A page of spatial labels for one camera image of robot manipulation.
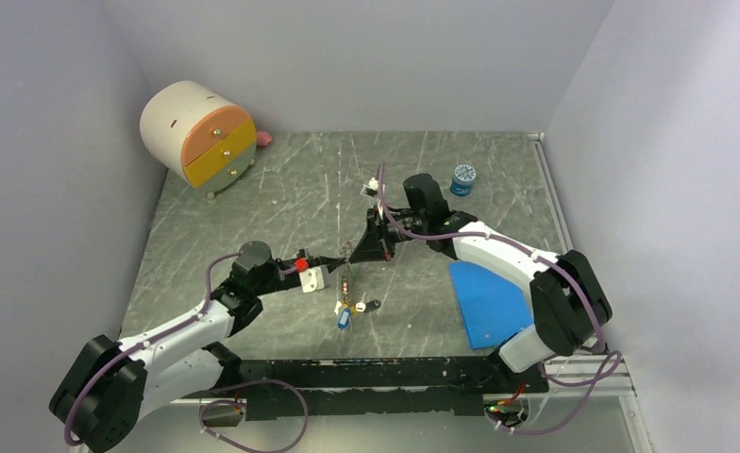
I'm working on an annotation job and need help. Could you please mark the black white key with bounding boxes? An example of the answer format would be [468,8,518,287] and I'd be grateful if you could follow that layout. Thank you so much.
[355,299,381,313]

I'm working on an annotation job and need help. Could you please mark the blue small jar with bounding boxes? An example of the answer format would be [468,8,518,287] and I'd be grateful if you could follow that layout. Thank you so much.
[449,163,477,196]

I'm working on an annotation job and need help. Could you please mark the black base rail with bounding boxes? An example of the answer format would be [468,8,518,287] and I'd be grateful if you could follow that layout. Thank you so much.
[194,356,549,421]

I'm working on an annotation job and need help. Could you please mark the round mini drawer cabinet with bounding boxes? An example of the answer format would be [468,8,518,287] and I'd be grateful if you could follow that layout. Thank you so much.
[139,81,259,197]

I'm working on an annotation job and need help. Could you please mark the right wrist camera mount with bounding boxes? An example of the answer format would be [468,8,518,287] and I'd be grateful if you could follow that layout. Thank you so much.
[361,177,384,199]

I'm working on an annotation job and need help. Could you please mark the pink small object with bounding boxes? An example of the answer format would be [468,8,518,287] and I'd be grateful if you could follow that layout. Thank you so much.
[256,131,273,147]

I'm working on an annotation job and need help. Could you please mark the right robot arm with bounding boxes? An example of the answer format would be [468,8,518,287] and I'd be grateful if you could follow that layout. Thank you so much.
[348,174,613,392]

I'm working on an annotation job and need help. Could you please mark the side aluminium rail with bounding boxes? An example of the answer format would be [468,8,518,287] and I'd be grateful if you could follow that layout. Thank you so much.
[527,132,574,252]

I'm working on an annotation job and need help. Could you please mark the blue key tag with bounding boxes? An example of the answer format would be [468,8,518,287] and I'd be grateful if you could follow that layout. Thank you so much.
[337,308,352,329]

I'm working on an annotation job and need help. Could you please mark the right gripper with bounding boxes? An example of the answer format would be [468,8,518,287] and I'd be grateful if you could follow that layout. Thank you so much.
[349,205,428,263]

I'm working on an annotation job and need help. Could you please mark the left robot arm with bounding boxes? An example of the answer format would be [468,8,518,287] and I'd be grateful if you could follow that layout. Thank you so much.
[49,241,346,452]

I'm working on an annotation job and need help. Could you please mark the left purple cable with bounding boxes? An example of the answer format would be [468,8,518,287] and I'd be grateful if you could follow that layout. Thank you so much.
[63,253,311,453]

